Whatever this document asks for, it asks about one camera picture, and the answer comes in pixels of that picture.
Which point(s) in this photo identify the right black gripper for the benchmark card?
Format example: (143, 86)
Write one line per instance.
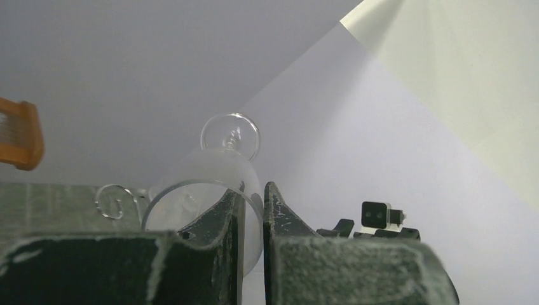
(343, 229)

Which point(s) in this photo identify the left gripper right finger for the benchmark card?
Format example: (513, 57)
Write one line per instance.
(302, 267)

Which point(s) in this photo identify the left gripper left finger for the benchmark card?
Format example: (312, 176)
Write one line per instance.
(199, 264)

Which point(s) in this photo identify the clear glass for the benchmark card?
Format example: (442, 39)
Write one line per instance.
(228, 144)

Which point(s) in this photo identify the chrome wine glass rack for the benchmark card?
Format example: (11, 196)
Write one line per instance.
(122, 206)

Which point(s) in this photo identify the wooden shelf rack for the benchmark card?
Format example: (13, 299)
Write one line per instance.
(22, 142)

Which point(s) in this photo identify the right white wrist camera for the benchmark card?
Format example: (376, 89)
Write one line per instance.
(378, 215)

